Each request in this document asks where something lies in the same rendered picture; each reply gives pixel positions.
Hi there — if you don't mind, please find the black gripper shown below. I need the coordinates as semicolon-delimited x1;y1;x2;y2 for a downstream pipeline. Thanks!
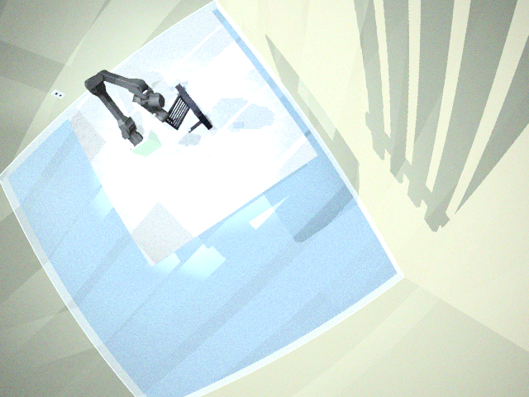
145;107;169;122

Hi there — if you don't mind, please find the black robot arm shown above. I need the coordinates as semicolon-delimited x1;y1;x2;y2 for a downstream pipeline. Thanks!
84;70;165;147

